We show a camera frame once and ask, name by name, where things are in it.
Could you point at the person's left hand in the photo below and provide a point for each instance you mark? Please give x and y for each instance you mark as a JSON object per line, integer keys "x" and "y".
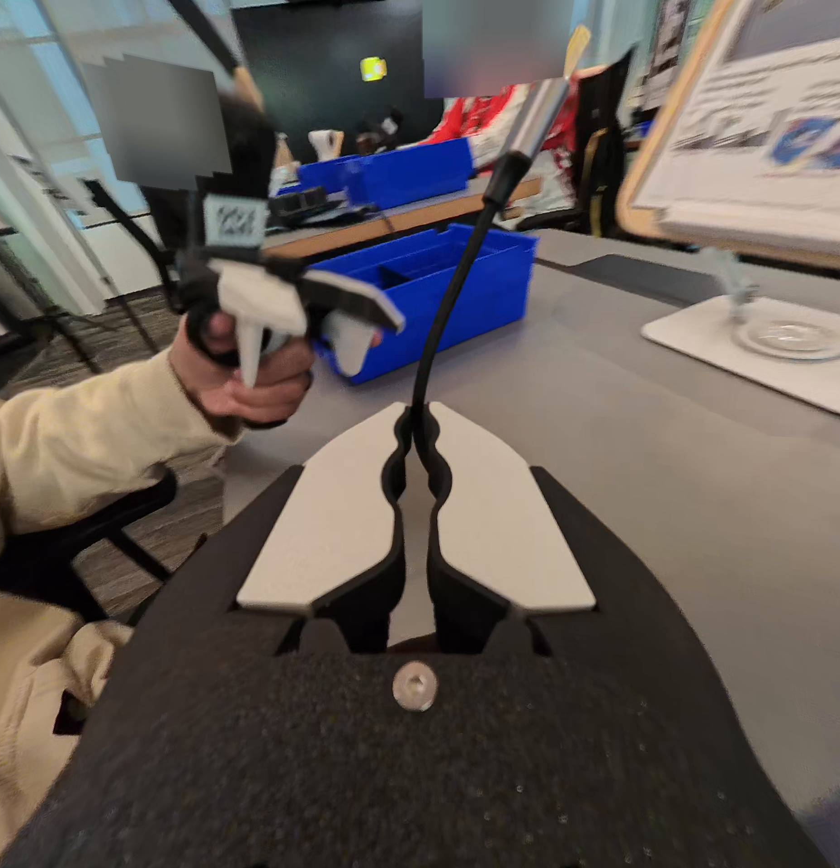
{"x": 271, "y": 393}

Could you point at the black cloth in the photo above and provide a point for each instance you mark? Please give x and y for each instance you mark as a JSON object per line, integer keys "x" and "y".
{"x": 600, "y": 135}

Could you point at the blue plastic bin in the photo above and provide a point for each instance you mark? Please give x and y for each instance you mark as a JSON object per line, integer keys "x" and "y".
{"x": 393, "y": 325}
{"x": 325, "y": 176}
{"x": 413, "y": 176}

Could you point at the black office chair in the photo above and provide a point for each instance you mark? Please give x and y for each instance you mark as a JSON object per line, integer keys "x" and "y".
{"x": 555, "y": 218}
{"x": 54, "y": 542}

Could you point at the person's left forearm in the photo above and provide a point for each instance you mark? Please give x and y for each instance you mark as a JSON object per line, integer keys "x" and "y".
{"x": 88, "y": 441}

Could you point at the printed instruction sheet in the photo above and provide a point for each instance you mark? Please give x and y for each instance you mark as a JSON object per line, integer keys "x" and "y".
{"x": 766, "y": 102}

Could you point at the white and wooden book stand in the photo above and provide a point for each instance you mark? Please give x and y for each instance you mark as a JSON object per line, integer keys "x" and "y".
{"x": 732, "y": 352}

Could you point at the wooden table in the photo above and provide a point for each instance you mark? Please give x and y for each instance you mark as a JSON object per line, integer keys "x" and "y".
{"x": 366, "y": 227}

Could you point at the large black screen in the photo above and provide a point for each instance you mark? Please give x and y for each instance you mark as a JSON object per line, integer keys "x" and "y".
{"x": 311, "y": 68}

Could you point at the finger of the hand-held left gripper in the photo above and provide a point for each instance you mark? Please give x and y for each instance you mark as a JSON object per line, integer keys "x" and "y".
{"x": 355, "y": 339}

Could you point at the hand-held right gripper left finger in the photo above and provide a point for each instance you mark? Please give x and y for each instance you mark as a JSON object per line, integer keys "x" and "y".
{"x": 311, "y": 536}

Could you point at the red and white printed cloth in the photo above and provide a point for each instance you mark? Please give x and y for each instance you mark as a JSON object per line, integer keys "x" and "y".
{"x": 474, "y": 115}

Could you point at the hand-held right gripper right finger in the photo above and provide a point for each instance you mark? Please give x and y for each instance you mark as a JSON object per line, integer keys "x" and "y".
{"x": 515, "y": 542}

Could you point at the yellow sticker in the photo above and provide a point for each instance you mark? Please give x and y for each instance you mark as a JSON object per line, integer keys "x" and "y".
{"x": 374, "y": 69}

